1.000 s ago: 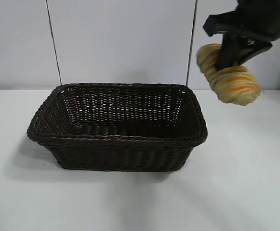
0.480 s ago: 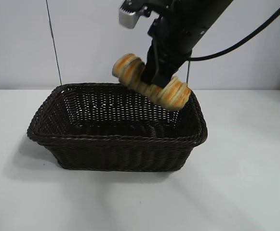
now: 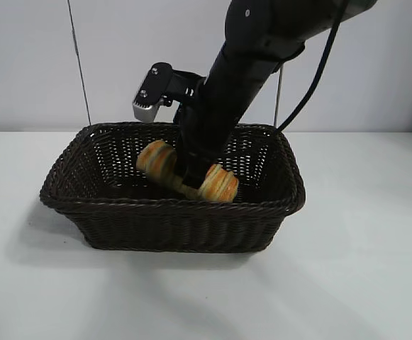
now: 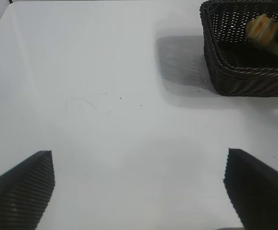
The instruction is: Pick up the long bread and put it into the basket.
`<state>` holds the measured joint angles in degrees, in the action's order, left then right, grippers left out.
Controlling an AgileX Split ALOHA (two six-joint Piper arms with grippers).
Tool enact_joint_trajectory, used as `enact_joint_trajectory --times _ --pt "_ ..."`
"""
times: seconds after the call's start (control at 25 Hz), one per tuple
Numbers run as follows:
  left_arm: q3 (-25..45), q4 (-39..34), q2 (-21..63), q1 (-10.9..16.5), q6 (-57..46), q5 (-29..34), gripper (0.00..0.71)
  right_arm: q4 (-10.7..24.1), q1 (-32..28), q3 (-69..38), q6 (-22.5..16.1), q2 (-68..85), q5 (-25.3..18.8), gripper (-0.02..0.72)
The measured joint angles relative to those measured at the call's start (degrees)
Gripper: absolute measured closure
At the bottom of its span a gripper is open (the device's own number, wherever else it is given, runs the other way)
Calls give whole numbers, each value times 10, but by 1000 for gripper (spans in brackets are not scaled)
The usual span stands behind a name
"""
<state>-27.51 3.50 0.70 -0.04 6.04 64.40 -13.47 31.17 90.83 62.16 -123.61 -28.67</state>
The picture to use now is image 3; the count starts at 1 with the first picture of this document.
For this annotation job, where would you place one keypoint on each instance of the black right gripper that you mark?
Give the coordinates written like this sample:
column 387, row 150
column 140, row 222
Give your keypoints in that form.
column 223, row 102

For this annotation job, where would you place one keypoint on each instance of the long striped bread loaf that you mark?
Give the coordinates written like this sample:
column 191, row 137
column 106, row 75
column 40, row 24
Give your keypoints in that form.
column 156, row 157

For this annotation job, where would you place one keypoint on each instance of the dark brown wicker basket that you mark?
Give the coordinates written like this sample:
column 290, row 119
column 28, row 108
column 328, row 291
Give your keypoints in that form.
column 177, row 223

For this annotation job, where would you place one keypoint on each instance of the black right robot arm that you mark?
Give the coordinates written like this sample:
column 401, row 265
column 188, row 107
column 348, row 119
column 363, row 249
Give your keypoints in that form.
column 280, row 21

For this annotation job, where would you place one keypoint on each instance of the thin dark backdrop rod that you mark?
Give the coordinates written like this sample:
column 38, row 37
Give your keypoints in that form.
column 278, row 95
column 81, row 71

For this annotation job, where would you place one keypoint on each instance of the black right camera bracket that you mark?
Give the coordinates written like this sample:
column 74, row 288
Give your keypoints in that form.
column 186, row 85

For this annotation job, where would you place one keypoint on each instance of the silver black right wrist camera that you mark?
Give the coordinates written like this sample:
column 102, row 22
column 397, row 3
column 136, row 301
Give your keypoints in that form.
column 150, row 92

